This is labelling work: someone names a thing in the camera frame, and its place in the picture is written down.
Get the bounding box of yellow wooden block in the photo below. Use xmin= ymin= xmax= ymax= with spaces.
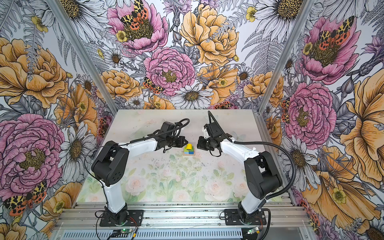
xmin=186 ymin=144 xmax=194 ymax=151

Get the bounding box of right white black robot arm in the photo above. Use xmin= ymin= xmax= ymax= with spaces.
xmin=197 ymin=111 xmax=286 ymax=224

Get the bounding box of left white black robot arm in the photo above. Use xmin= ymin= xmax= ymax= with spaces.
xmin=91 ymin=119 xmax=190 ymax=227

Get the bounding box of right green circuit board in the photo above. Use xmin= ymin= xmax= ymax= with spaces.
xmin=247 ymin=227 xmax=260 ymax=235

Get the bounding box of green circuit board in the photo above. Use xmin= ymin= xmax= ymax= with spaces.
xmin=247 ymin=227 xmax=260 ymax=235
xmin=111 ymin=229 xmax=136 ymax=238

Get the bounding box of left green circuit board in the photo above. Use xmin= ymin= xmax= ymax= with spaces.
xmin=111 ymin=229 xmax=136 ymax=238

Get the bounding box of right black corrugated cable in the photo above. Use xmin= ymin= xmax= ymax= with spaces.
xmin=207 ymin=110 xmax=297 ymax=240

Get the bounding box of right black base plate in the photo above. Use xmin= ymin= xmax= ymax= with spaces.
xmin=224 ymin=209 xmax=267 ymax=226

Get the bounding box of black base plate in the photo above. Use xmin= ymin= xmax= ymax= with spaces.
xmin=224 ymin=209 xmax=267 ymax=226
xmin=100 ymin=210 xmax=144 ymax=227

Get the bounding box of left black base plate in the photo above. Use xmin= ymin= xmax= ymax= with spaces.
xmin=100 ymin=210 xmax=144 ymax=227

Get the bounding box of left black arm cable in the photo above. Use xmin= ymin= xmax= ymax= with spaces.
xmin=83 ymin=118 xmax=191 ymax=240

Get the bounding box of white vented cable duct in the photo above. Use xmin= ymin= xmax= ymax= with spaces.
xmin=57 ymin=228 xmax=243 ymax=240

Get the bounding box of aluminium mounting rail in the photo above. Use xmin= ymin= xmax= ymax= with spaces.
xmin=56 ymin=203 xmax=310 ymax=230

